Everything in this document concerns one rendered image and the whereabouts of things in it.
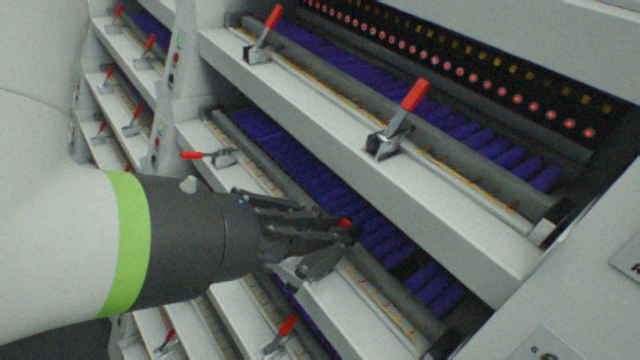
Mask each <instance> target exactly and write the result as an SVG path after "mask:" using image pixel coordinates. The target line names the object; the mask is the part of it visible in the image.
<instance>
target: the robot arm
mask: <svg viewBox="0 0 640 360"><path fill-rule="evenodd" d="M88 17H89V4H88V0H0V346H1V345H4V344H7V343H10V342H12V341H16V340H18V339H21V338H24V337H30V336H33V335H35V334H38V333H41V332H45V331H48V330H52V329H55V328H59V327H61V326H65V325H69V324H73V323H78V322H82V321H84V322H87V321H90V320H95V319H100V318H105V317H110V316H115V315H119V314H123V313H128V312H133V311H138V310H143V309H148V308H152V307H157V306H161V305H165V306H166V305H171V304H176V303H181V302H185V301H190V300H194V299H197V298H199V297H201V296H202V295H203V294H204V293H205V292H206V291H207V290H208V289H209V288H210V286H211V285H212V284H218V283H222V282H228V281H233V280H236V279H239V278H241V277H243V276H245V275H247V274H249V273H252V272H258V273H262V274H271V273H273V272H275V273H277V274H278V275H280V276H281V277H283V278H284V279H286V280H287V283H286V284H285V289H286V290H287V291H288V292H289V293H291V294H296V293H297V291H298V290H299V288H300V287H301V285H302V284H303V282H305V281H307V280H309V279H311V278H313V277H315V276H317V275H319V274H321V273H323V272H325V271H327V270H329V269H331V268H333V267H335V266H336V265H337V263H338V262H339V260H340V259H341V257H342V256H343V255H344V253H345V252H346V250H347V247H348V246H354V244H355V243H356V242H357V240H358V239H359V237H361V235H362V234H363V232H364V231H365V229H364V228H363V227H362V226H339V227H338V225H339V224H340V223H341V221H342V220H343V219H347V220H348V221H349V222H350V223H351V224H352V223H353V221H354V219H353V218H352V217H351V216H326V215H319V214H320V213H321V210H320V209H319V208H317V207H315V206H313V208H312V209H311V211H305V210H304V209H305V206H304V205H303V204H302V203H300V202H295V201H290V200H285V199H280V198H275V197H270V196H265V195H260V194H255V193H251V192H248V191H245V190H243V189H240V188H238V187H232V189H231V190H230V192H229V193H217V192H211V191H210V190H209V188H208V187H207V186H206V185H204V184H203V183H201V182H200V181H197V180H196V178H195V177H193V176H189V178H188V179H184V178H174V177H165V176H156V175H146V174H137V173H129V172H119V171H110V170H101V169H93V168H86V167H82V166H80V165H78V164H76V163H75V162H74V161H73V160H72V159H71V158H70V156H69V154H68V148H67V145H68V131H69V119H70V112H71V107H72V100H73V94H74V89H75V83H76V78H77V73H78V69H79V64H80V59H81V55H82V50H83V45H84V42H85V39H86V34H87V29H88ZM290 209H292V211H291V212H289V211H290ZM309 229H310V231H309ZM292 256H297V257H296V258H295V260H290V261H285V259H287V258H288V257H292ZM299 256H304V257H303V258H301V257H299Z"/></svg>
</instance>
